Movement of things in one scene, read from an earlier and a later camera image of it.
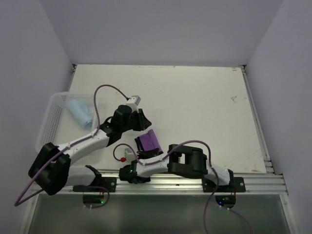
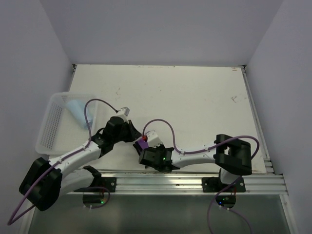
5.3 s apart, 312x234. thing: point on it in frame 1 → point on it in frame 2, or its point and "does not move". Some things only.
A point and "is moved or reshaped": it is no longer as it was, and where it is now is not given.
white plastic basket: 68,117 does not move
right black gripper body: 146,180 → 159,148
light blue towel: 80,112 does not move
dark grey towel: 149,141 is moved or reshaped
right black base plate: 239,186 does not move
